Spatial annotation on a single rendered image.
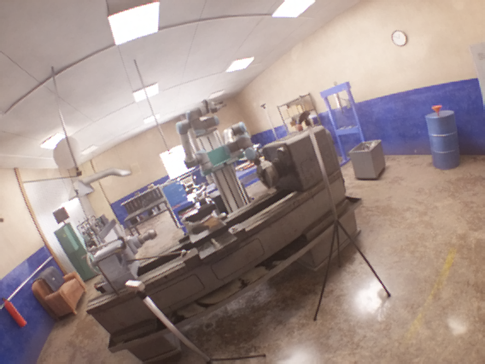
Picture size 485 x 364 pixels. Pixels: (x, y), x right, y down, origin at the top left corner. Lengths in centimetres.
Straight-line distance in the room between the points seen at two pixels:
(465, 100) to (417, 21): 159
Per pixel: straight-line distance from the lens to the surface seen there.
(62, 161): 489
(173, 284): 169
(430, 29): 438
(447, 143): 378
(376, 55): 468
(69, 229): 546
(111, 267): 185
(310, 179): 193
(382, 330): 171
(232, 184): 300
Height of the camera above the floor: 153
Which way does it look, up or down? 12 degrees down
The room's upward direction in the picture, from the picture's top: 23 degrees counter-clockwise
